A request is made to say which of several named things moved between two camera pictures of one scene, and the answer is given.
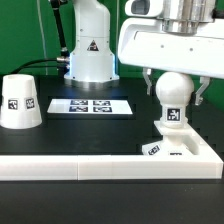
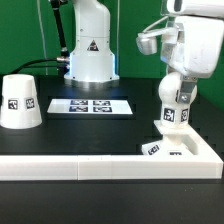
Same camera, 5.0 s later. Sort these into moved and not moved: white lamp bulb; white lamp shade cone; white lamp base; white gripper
Moved: white gripper
Not moved: white lamp base; white lamp bulb; white lamp shade cone
